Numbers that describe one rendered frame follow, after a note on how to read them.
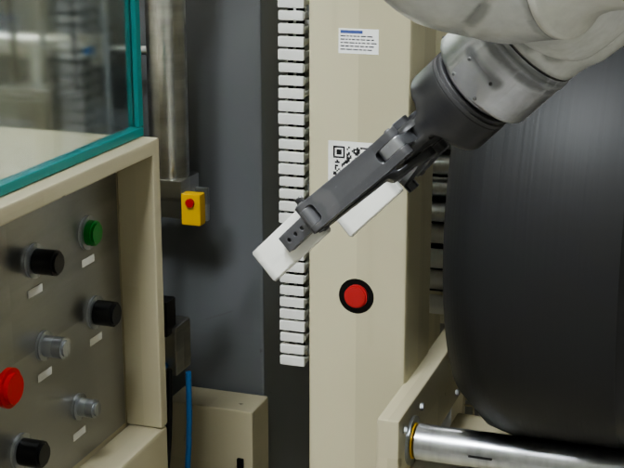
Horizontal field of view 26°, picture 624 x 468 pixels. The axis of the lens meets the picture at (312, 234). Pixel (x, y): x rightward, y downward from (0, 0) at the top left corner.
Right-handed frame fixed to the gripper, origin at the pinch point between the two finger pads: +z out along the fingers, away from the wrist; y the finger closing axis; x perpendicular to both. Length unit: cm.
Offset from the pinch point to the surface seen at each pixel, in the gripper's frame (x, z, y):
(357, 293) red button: 3, 30, -47
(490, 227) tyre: 7.9, 1.9, -31.2
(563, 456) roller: 33, 20, -44
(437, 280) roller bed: 7, 42, -87
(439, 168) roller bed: -6, 29, -86
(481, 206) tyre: 5.6, 1.5, -31.7
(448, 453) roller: 25, 31, -41
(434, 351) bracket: 15, 35, -61
